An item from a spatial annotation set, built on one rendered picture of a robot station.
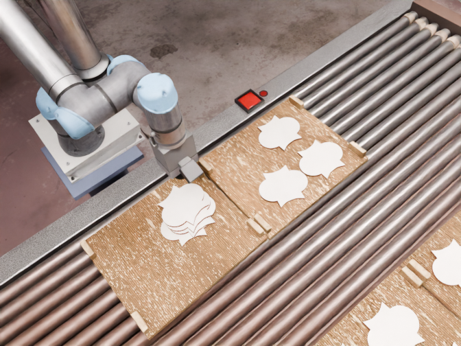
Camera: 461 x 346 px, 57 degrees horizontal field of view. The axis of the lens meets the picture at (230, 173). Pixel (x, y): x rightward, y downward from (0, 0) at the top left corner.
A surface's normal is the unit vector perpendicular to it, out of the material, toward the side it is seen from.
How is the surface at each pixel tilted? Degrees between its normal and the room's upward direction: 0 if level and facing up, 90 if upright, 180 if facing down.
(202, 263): 0
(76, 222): 0
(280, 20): 0
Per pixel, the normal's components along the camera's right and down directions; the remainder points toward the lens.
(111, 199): -0.07, -0.55
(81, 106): 0.15, -0.23
